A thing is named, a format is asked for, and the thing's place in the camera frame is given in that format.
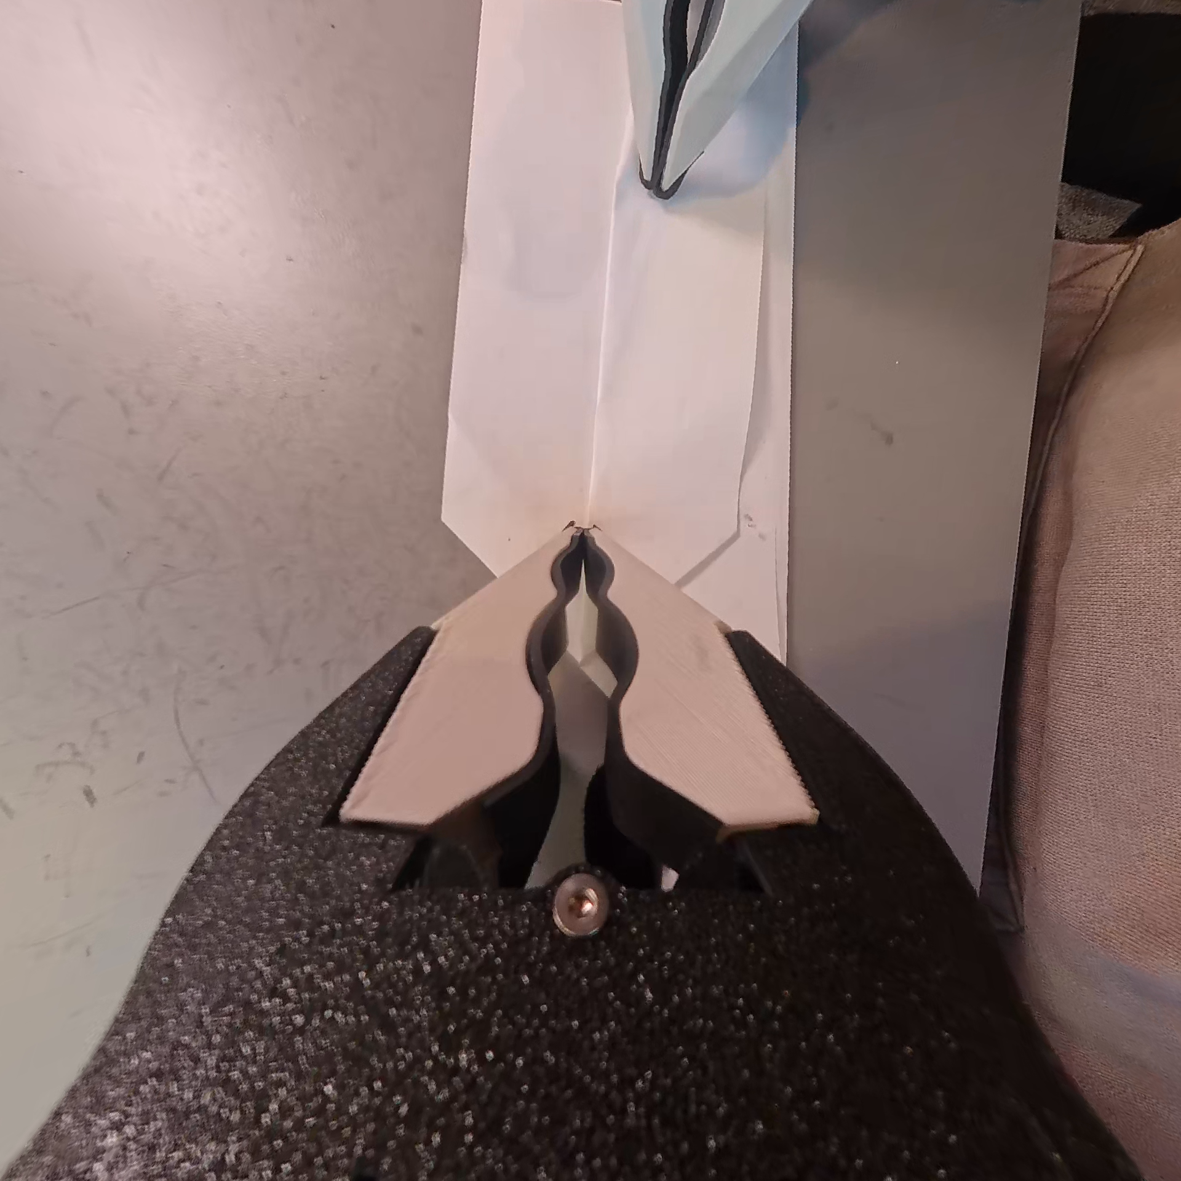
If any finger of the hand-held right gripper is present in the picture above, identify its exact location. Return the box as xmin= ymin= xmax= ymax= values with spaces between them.
xmin=656 ymin=0 xmax=815 ymax=197
xmin=621 ymin=0 xmax=691 ymax=187

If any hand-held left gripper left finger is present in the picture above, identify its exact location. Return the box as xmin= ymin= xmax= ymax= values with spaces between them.
xmin=339 ymin=528 xmax=583 ymax=888

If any white paper sheet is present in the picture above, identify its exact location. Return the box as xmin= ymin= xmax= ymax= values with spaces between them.
xmin=440 ymin=0 xmax=800 ymax=887

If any grey desk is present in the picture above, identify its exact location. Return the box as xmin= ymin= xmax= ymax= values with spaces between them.
xmin=0 ymin=0 xmax=1080 ymax=1155

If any beige printed hoodie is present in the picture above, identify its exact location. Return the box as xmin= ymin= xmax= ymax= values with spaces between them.
xmin=979 ymin=215 xmax=1181 ymax=1181

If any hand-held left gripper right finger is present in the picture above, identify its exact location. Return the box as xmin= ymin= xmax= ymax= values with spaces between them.
xmin=581 ymin=528 xmax=821 ymax=888

